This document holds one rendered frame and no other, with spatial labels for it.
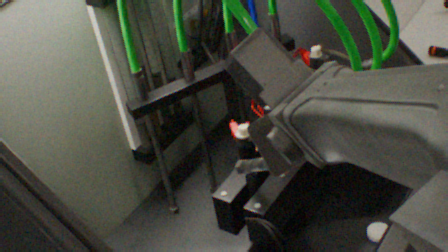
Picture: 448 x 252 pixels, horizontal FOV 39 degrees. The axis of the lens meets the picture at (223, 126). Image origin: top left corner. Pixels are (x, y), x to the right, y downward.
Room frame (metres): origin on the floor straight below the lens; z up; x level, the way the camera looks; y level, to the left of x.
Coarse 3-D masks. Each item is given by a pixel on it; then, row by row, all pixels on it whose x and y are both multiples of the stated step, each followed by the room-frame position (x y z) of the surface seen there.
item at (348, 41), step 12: (180, 0) 0.92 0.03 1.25; (324, 0) 0.76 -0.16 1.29; (180, 12) 0.92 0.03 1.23; (324, 12) 0.75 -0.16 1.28; (336, 12) 0.75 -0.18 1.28; (180, 24) 0.92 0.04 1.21; (336, 24) 0.74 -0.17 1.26; (180, 36) 0.93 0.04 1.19; (348, 36) 0.73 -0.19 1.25; (180, 48) 0.93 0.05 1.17; (348, 48) 0.73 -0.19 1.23; (360, 60) 0.73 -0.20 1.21; (192, 72) 0.93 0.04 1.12
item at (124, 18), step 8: (120, 0) 0.88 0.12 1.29; (224, 0) 0.66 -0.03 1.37; (232, 0) 0.65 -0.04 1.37; (120, 8) 0.88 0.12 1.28; (232, 8) 0.65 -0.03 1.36; (240, 8) 0.64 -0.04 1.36; (120, 16) 0.88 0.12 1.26; (128, 16) 0.89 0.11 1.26; (240, 16) 0.64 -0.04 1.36; (248, 16) 0.64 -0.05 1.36; (128, 24) 0.89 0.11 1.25; (248, 24) 0.63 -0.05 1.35; (256, 24) 0.63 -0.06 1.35; (128, 32) 0.89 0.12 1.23; (248, 32) 0.63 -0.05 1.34; (128, 40) 0.89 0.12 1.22; (128, 48) 0.89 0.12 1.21; (128, 56) 0.89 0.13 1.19; (136, 56) 0.89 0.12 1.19; (136, 64) 0.89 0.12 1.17; (136, 72) 0.89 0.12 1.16
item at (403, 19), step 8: (368, 0) 1.10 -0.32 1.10; (376, 0) 1.12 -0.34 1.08; (392, 0) 1.16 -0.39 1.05; (400, 0) 1.18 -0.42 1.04; (408, 0) 1.21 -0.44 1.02; (416, 0) 1.24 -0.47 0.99; (424, 0) 1.27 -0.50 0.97; (376, 8) 1.11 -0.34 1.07; (400, 8) 1.18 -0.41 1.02; (408, 8) 1.21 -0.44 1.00; (416, 8) 1.24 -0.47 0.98; (384, 16) 1.12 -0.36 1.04; (400, 16) 1.17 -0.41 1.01; (408, 16) 1.20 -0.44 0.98; (400, 24) 1.17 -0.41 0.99
